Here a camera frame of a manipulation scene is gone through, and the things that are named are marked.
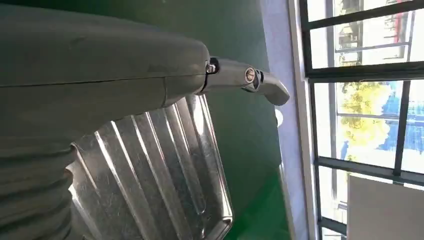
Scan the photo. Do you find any black window frame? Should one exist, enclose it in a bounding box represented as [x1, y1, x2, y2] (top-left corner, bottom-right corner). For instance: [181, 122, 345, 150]
[298, 0, 424, 240]

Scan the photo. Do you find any ribbed steel scale tray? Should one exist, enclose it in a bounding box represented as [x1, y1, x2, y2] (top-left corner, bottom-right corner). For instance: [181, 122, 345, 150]
[65, 94, 235, 240]

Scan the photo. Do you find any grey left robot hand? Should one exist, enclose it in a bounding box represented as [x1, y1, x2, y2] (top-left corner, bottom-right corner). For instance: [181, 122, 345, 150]
[0, 3, 291, 147]

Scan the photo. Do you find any bright green conveyor belt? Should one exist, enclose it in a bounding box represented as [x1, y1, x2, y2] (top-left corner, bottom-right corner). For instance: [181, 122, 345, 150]
[225, 165, 293, 240]

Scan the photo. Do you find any white conveyor roller end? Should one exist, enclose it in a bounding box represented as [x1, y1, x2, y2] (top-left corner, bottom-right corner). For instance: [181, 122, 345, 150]
[274, 108, 285, 129]

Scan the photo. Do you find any pale grey board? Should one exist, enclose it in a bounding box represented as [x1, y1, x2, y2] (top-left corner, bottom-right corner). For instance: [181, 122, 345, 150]
[345, 175, 424, 240]

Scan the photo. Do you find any aluminium conveyor frame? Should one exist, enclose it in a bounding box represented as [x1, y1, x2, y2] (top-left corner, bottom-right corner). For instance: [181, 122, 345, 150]
[276, 158, 299, 240]

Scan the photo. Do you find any white window sill ledge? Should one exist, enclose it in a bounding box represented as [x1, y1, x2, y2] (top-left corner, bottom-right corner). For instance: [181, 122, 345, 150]
[287, 0, 321, 240]

